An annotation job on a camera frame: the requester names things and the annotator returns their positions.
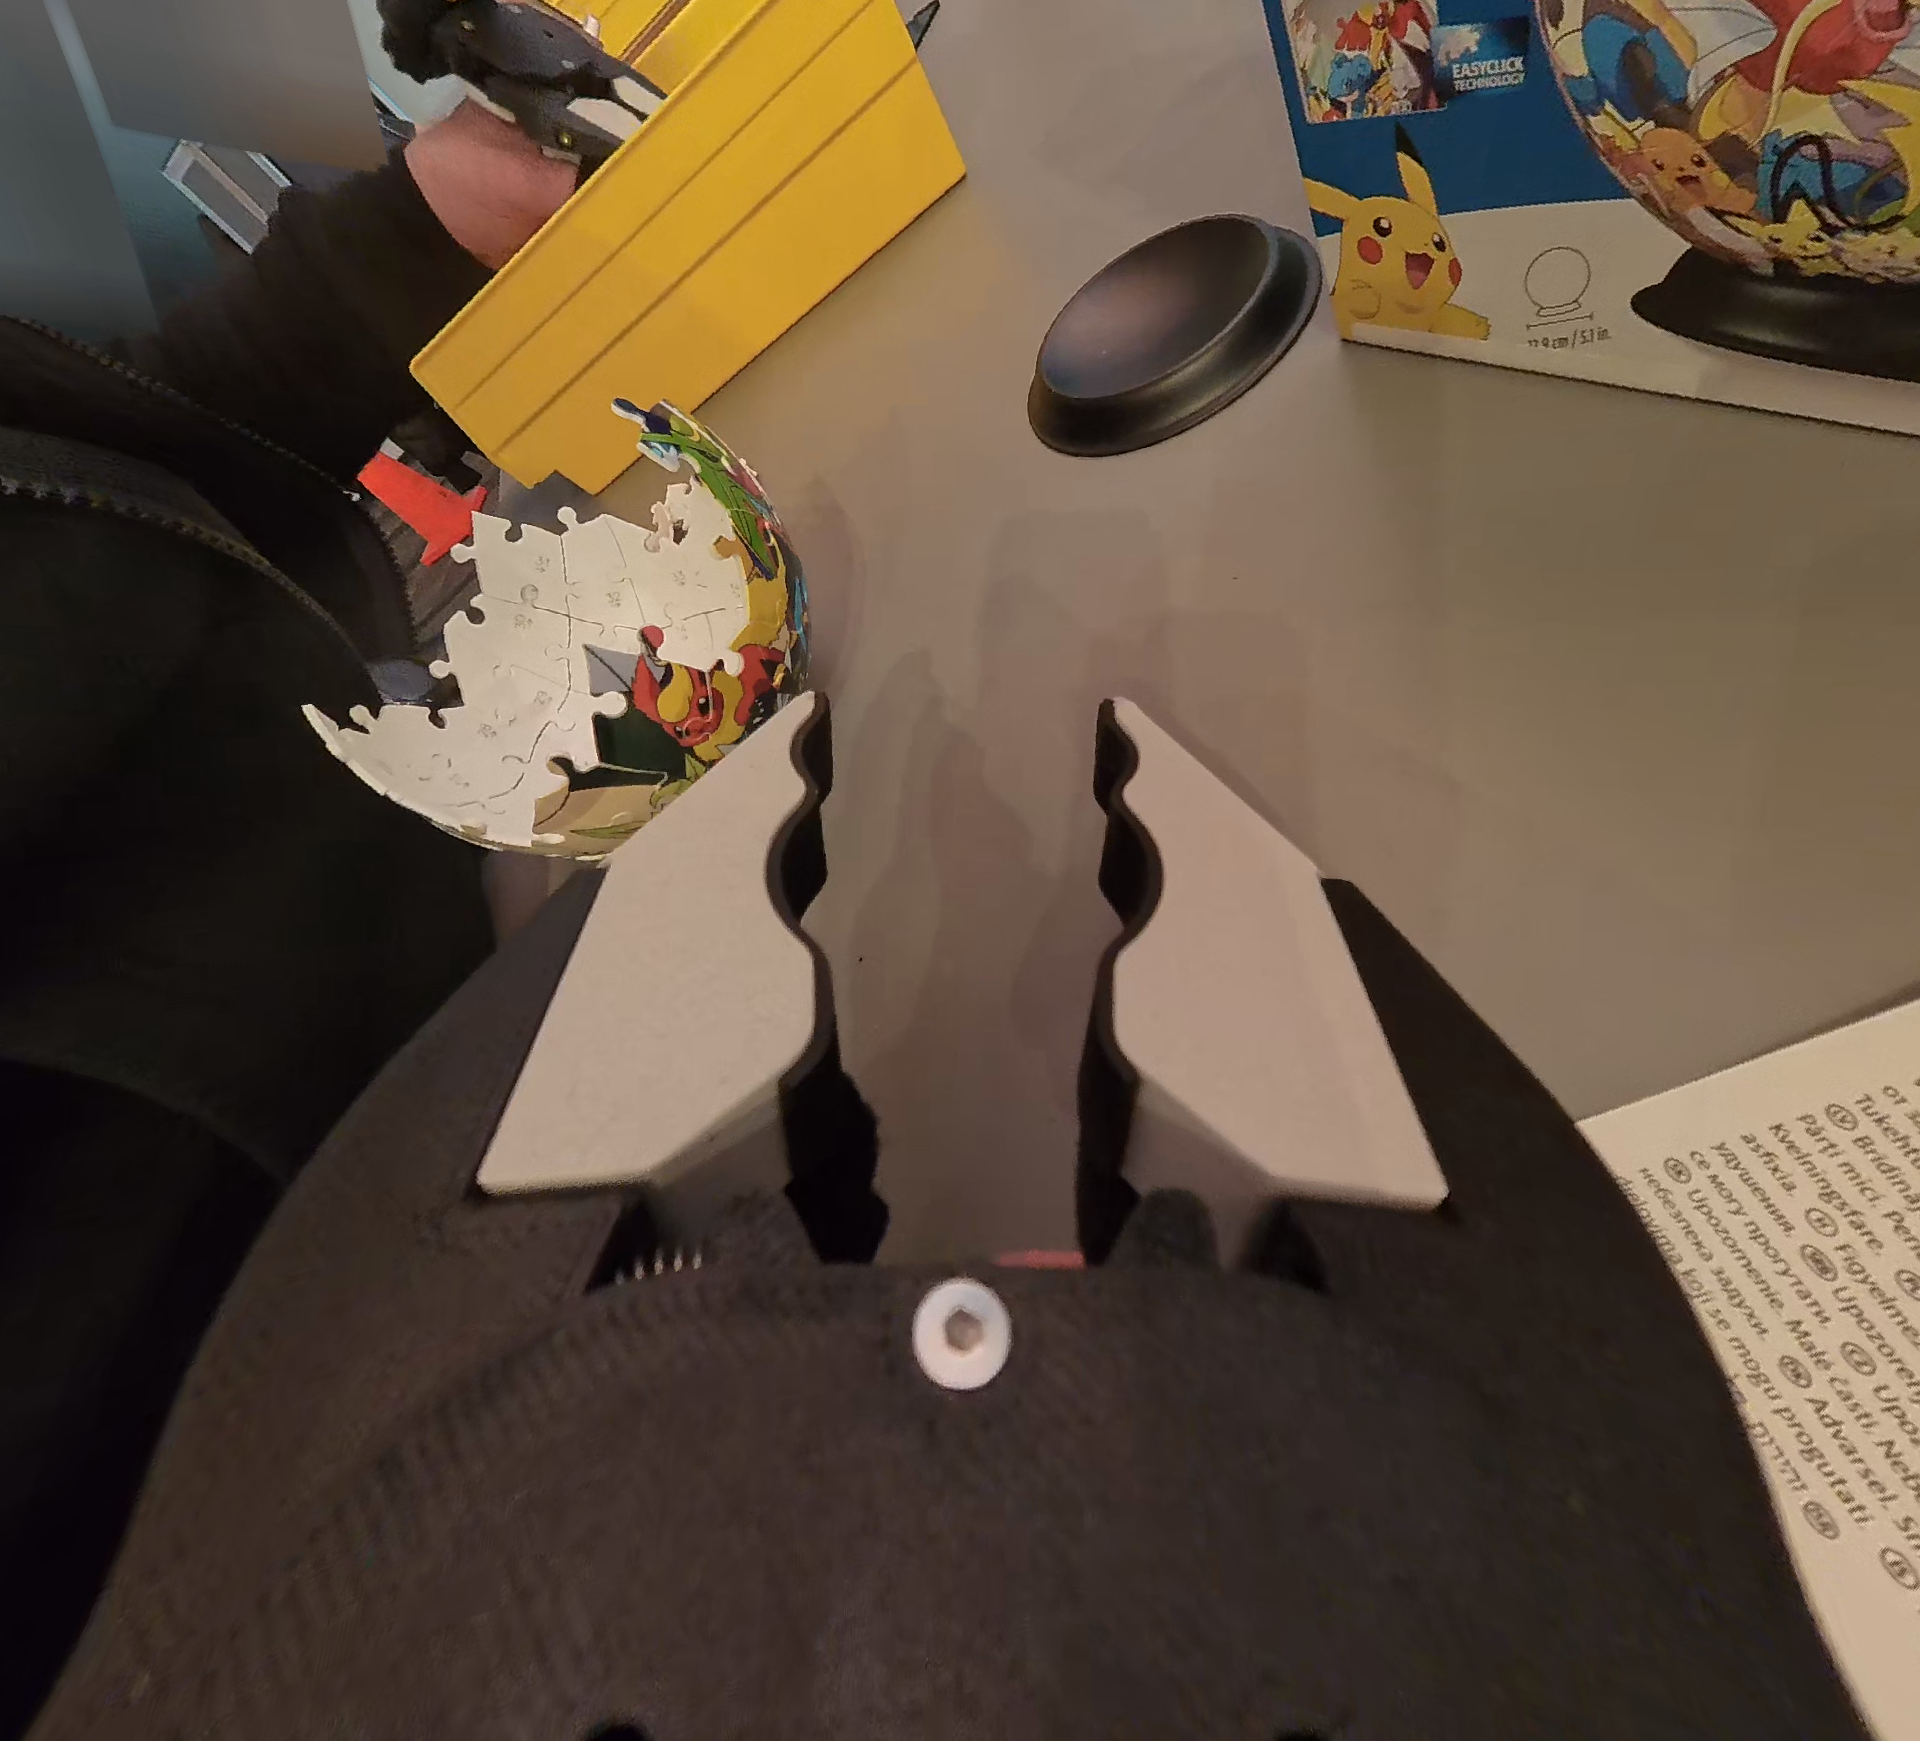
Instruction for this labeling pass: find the orange cone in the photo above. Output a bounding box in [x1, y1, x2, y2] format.
[359, 454, 488, 568]

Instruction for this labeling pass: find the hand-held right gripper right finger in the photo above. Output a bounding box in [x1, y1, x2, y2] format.
[1074, 697, 1453, 1255]

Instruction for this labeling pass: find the person's left forearm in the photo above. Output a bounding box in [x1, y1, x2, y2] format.
[104, 152, 498, 473]

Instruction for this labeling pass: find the white instruction leaflet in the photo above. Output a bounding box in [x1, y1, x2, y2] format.
[1580, 1000, 1920, 1727]

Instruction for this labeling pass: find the yellow plastic bin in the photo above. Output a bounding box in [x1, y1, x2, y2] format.
[409, 0, 969, 494]

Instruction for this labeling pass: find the partly built puzzle ball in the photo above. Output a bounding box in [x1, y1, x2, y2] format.
[301, 398, 810, 863]

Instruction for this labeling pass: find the black round ball stand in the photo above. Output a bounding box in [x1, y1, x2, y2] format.
[1024, 215, 1327, 461]

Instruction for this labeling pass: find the person's black clothing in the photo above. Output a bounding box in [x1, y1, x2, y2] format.
[0, 314, 498, 1698]

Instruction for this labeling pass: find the person's left hand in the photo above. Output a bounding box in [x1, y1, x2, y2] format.
[401, 103, 585, 273]

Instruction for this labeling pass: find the colourful puzzle box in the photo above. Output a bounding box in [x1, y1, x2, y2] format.
[1221, 0, 1920, 439]

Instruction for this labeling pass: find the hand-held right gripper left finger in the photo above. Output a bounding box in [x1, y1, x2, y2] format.
[476, 691, 837, 1220]

